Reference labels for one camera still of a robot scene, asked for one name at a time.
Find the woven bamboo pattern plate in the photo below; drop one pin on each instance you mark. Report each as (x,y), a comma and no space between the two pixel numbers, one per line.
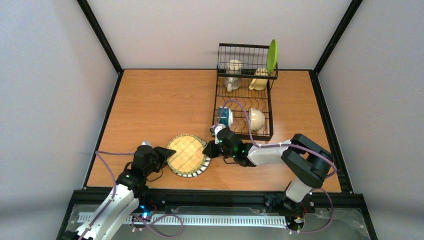
(187,146)

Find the yellow ceramic mug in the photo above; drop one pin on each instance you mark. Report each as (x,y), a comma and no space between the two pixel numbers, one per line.
(259,84)

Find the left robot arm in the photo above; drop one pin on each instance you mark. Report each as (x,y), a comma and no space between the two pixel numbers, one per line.
(128,190)

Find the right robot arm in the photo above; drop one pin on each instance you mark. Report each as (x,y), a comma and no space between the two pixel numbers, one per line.
(310,163)

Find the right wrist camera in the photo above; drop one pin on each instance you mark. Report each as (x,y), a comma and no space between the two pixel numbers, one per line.
(216,128)

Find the tall patterned ceramic cup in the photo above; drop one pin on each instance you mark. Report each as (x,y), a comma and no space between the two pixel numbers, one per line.
(233,69)

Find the black enclosure frame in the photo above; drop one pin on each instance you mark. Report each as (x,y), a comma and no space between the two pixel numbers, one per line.
(232,198)

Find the striped plate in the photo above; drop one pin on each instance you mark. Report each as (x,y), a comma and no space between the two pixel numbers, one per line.
(189,168)

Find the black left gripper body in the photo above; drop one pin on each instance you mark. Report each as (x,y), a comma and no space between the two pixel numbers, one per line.
(158,157)

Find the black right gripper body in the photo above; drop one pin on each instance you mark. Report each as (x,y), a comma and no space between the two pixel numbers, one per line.
(213,148)

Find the white bowl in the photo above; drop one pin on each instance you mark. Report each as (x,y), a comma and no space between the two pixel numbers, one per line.
(225,116)
(256,119)

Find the black wire dish rack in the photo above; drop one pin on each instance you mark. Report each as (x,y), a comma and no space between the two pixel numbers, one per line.
(252,58)

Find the green plate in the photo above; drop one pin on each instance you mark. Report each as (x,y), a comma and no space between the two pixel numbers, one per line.
(272,57)

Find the white cable duct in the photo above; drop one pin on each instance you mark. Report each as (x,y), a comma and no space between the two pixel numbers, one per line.
(207,220)

